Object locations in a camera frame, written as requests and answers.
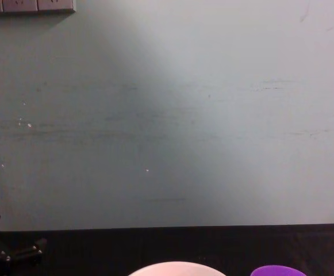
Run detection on grey wall socket panel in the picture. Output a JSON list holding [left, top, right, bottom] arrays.
[[0, 0, 77, 14]]

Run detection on black table cloth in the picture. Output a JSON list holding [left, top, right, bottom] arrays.
[[0, 223, 334, 276]]

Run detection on purple round object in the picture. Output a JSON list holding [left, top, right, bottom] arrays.
[[249, 264, 307, 276]]

